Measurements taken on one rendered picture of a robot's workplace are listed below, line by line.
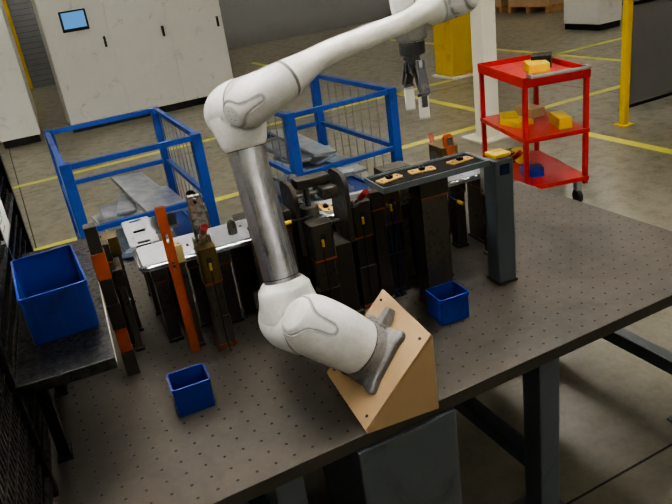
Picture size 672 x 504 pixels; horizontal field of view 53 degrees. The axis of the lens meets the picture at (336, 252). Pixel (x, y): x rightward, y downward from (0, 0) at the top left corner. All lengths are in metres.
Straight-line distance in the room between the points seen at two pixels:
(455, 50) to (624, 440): 7.35
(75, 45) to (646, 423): 8.57
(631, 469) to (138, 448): 1.72
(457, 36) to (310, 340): 8.13
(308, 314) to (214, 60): 8.90
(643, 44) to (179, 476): 5.90
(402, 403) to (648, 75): 5.59
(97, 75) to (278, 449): 8.62
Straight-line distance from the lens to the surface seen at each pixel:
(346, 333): 1.70
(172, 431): 1.95
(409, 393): 1.77
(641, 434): 2.91
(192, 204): 2.08
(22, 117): 10.00
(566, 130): 4.79
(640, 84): 6.96
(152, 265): 2.19
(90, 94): 10.07
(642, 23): 6.85
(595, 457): 2.78
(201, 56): 10.37
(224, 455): 1.82
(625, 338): 3.03
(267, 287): 1.87
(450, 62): 9.61
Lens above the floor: 1.82
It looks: 24 degrees down
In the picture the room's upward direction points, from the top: 8 degrees counter-clockwise
